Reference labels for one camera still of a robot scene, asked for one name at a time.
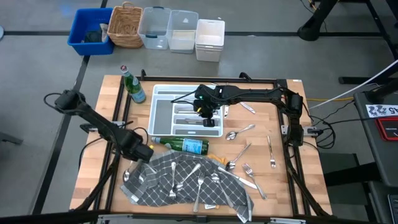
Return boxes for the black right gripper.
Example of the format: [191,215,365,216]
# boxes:
[193,85,224,128]

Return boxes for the silver spoon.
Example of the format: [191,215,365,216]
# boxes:
[225,123,256,141]
[122,161,134,184]
[224,142,252,172]
[210,172,234,208]
[173,163,202,193]

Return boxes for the grey checked kitchen cloth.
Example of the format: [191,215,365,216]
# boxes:
[120,150,255,224]

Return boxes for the green glass water bottle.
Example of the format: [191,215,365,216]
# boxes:
[150,136,210,156]
[119,64,147,105]

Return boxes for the orange cloth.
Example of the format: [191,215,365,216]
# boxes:
[206,152,227,166]

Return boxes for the white plastic cutlery tray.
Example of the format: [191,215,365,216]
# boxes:
[147,83,224,138]

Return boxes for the silver aluminium bar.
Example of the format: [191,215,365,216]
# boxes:
[269,217,307,224]
[96,213,133,224]

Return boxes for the white plastic bin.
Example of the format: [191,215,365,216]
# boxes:
[195,18,226,63]

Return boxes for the clear plastic bin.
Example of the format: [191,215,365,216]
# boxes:
[166,9,200,54]

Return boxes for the black cloth bundle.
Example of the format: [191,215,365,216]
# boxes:
[83,29,103,44]

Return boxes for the wicker basket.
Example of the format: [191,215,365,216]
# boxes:
[107,1,144,49]

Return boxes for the blue plastic bin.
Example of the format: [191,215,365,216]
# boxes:
[67,7,115,56]

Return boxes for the grey metal foot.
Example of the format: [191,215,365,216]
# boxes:
[0,131,24,146]

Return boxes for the black stand base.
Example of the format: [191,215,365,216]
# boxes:
[297,0,340,42]

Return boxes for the dark grey desk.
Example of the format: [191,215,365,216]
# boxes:
[353,88,398,187]

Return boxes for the white paper with digits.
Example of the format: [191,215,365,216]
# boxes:
[365,104,398,118]

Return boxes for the red device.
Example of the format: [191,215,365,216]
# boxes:
[374,117,398,141]

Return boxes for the black keyboard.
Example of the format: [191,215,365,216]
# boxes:
[387,194,398,224]

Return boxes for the silver mounting bracket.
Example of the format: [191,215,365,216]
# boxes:
[280,124,320,137]

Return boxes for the black power cables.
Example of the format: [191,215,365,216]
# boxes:
[306,99,357,150]

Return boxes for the clear bin with blue handle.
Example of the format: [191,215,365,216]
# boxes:
[137,6,172,50]

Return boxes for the yellow cable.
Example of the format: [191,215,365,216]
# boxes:
[310,96,354,102]

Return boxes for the black floor rail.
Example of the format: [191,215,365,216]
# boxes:
[338,75,398,85]

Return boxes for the white cable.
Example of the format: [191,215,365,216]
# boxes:
[308,58,398,110]

